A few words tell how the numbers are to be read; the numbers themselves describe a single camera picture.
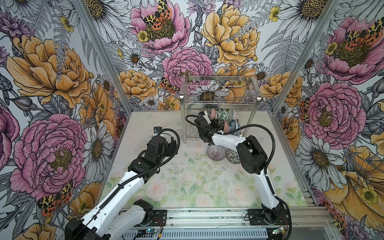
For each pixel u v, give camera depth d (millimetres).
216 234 1118
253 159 578
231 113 1112
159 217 741
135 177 490
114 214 439
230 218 761
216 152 967
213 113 1050
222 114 1088
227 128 966
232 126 1046
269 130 575
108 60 920
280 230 715
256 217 731
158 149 572
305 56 894
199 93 1140
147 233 717
